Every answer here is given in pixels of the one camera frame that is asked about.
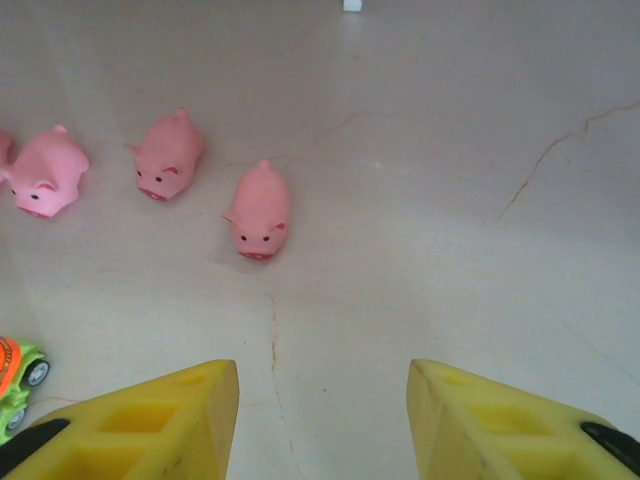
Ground green truck orange mixer drum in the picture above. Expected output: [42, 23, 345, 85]
[0, 335, 52, 447]

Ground pink plastic pig toy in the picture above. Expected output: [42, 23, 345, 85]
[0, 124, 92, 221]
[0, 127, 15, 170]
[221, 158, 293, 262]
[123, 106, 207, 203]

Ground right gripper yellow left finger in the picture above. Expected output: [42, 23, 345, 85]
[0, 358, 241, 480]

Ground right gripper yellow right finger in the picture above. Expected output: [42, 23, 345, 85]
[405, 358, 640, 480]

